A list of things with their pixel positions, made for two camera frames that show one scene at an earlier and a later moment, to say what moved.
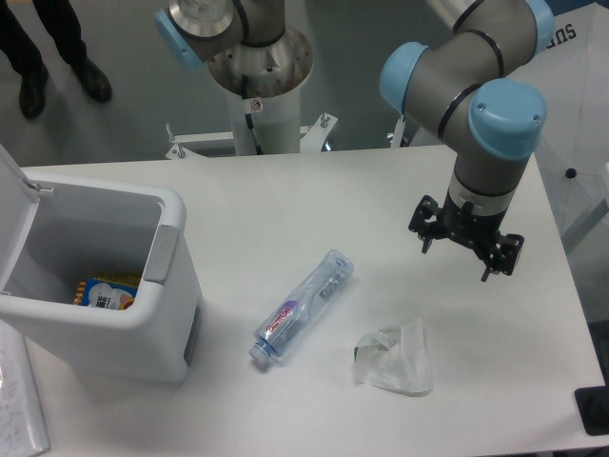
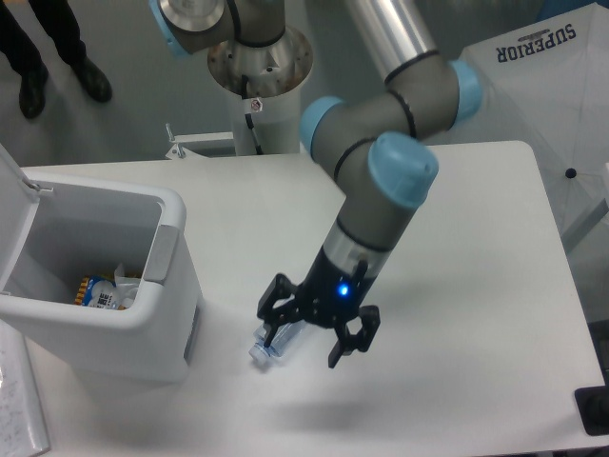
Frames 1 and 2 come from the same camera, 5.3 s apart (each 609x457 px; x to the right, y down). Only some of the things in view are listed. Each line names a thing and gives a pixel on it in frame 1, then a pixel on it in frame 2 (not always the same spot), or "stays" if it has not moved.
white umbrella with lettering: [572, 75] stays
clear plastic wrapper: [396, 359] to [127, 288]
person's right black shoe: [32, 91] stays
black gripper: [461, 221] to [329, 293]
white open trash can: [55, 234] stays
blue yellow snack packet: [114, 292] stays
